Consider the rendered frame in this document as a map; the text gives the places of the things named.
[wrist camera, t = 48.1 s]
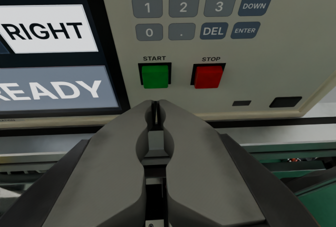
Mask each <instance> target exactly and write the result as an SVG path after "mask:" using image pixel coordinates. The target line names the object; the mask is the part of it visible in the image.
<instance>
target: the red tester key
mask: <svg viewBox="0 0 336 227"><path fill-rule="evenodd" d="M222 75H223V69H222V66H198V67H196V72H195V77H194V87H195V89H212V88H218V87H219V84H220V81H221V78H222Z"/></svg>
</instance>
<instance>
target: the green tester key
mask: <svg viewBox="0 0 336 227"><path fill-rule="evenodd" d="M168 79H169V70H168V66H167V65H148V66H142V80H143V87H144V88H145V89H160V88H168Z"/></svg>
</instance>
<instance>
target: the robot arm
mask: <svg viewBox="0 0 336 227"><path fill-rule="evenodd" d="M156 112H157V126H160V127H161V128H162V129H163V140H164V151H165V152H166V153H167V154H168V156H169V157H170V159H171V160H170V161H169V163H168V164H167V166H166V199H167V211H168V220H169V223H170V224H171V226H172V227H321V226H320V224H319V223H318V222H317V220H316V219H315V218H314V216H313V215H312V214H311V213H310V211H309V210H308V209H307V208H306V206H305V205H304V204H303V203H302V202H301V201H300V200H299V198H298V197H297V196H296V195H295V194H294V193H293V192H292V191H291V190H290V189H289V188H288V187H287V186H286V185H285V184H284V183H283V182H282V181H281V180H280V179H279V178H278V177H276V176H275V175H274V174H273V173H272V172H271V171H270V170H268V169H267V168H266V167H265V166H264V165H263V164H261V163H260V162H259V161H258V160H257V159H256V158H254V157H253V156H252V155H251V154H250V153H249V152H247V151H246V150H245V149H244V148H243V147H242V146H240V145H239V144H238V143H237V142H236V141H235V140H233V139H232V138H231V137H230V136H229V135H228V134H227V133H225V134H220V133H219V132H218V131H216V130H215V129H214V128H213V127H212V126H211V125H209V124H208V123H207V122H205V121H204V120H202V119H201V118H199V117H198V116H196V115H194V114H192V113H190V112H189V111H187V110H185V109H183V108H181V107H179V106H177V105H175V104H173V103H171V102H169V101H168V100H165V99H160V100H158V101H153V100H145V101H143V102H141V103H140V104H138V105H136V106H134V107H133V108H131V109H129V110H128V111H126V112H124V113H123V114H121V115H119V116H117V117H116V118H114V119H113V120H111V121H110V122H108V123H107V124H106V125H105V126H103V127H102V128H101V129H100V130H99V131H97V132H96V133H95V134H94V135H93V136H92V137H91V138H90V139H82V140H81V141H80V142H79V143H77V144H76V145H75V146H74V147H73V148H72V149H71V150H70V151H69V152H68V153H66V154H65V155H64V156H63V157H62V158H61V159H60V160H59V161H58V162H56V163H55V164H54V165H53V166H52V167H51V168H50V169H49V170H48V171H47V172H45V173H44V174H43V175H42V176H41V177H40V178H39V179H38V180H37V181H36V182H34V183H33V184H32V185H31V186H30V187H29V188H28V189H27V190H26V191H25V192H24V193H23V194H22V195H21V196H20V197H19V198H18V199H17V200H16V201H15V202H14V203H13V204H12V205H11V206H10V207H9V208H8V209H7V210H6V211H5V212H4V213H3V215H2V216H1V217H0V227H142V226H143V225H144V222H145V216H146V204H147V192H146V182H145V172H144V167H143V165H142V164H141V162H142V160H143V158H144V157H145V155H146V154H147V153H148V152H149V138H148V132H149V131H150V129H151V128H152V127H153V126H155V125H156Z"/></svg>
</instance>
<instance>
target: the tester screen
mask: <svg viewBox="0 0 336 227"><path fill-rule="evenodd" d="M35 5H82V6H83V9H84V12H85V15H86V17H87V20H88V23H89V26H90V29H91V32H92V35H93V38H94V41H95V44H96V46H97V49H98V51H85V52H44V53H3V54H0V68H36V67H73V66H105V68H106V71H107V74H108V77H109V80H110V83H111V86H112V89H113V92H114V95H115V98H116V101H117V104H118V107H99V108H70V109H42V110H13V111H0V115H9V114H37V113H65V112H93V111H121V110H122V108H121V105H120V101H119V98H118V95H117V92H116V89H115V86H114V83H113V79H112V76H111V73H110V70H109V67H108V64H107V61H106V57H105V54H104V51H103V48H102V45H101V42H100V39H99V35H98V32H97V29H96V26H95V23H94V20H93V17H92V13H91V10H90V7H89V4H88V1H87V0H0V6H35Z"/></svg>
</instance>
